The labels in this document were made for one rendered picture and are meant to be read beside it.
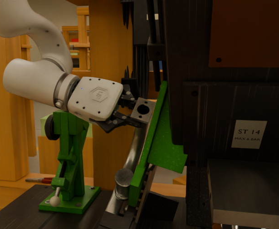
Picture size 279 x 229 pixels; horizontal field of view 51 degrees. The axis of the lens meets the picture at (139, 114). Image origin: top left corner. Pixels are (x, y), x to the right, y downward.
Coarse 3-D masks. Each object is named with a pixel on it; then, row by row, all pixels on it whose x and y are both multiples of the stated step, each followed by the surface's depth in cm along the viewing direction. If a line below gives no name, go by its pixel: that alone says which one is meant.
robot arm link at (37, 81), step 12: (12, 60) 65; (24, 60) 66; (48, 60) 68; (12, 72) 64; (24, 72) 64; (36, 72) 64; (48, 72) 64; (60, 72) 65; (12, 84) 64; (24, 84) 63; (36, 84) 63; (48, 84) 63; (24, 96) 66; (36, 96) 64; (48, 96) 63
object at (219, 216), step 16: (208, 160) 52; (224, 160) 52; (240, 160) 52; (208, 176) 49; (224, 176) 45; (240, 176) 45; (256, 176) 45; (272, 176) 45; (224, 192) 39; (240, 192) 39; (256, 192) 39; (272, 192) 39; (224, 208) 35; (240, 208) 35; (256, 208) 35; (272, 208) 35; (240, 224) 34; (256, 224) 34; (272, 224) 34
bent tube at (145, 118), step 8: (136, 104) 62; (144, 104) 62; (152, 104) 63; (136, 112) 61; (144, 112) 65; (144, 120) 60; (136, 128) 67; (144, 128) 66; (136, 136) 69; (144, 136) 69; (136, 144) 69; (136, 152) 70; (128, 160) 69; (136, 160) 69; (128, 168) 68; (112, 200) 63; (120, 200) 63; (112, 208) 62; (120, 208) 63
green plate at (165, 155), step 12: (156, 108) 52; (168, 108) 53; (156, 120) 52; (168, 120) 53; (156, 132) 54; (168, 132) 53; (144, 144) 54; (156, 144) 54; (168, 144) 54; (144, 156) 54; (156, 156) 55; (168, 156) 54; (180, 156) 54; (168, 168) 55; (180, 168) 54
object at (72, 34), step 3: (69, 33) 1058; (72, 33) 1057; (75, 33) 1055; (87, 33) 1050; (69, 36) 1060; (72, 36) 1059; (75, 36) 1058; (69, 39) 1062; (69, 45) 1066; (72, 45) 1065; (69, 48) 1068; (72, 48) 1066; (75, 48) 1065; (78, 48) 1063
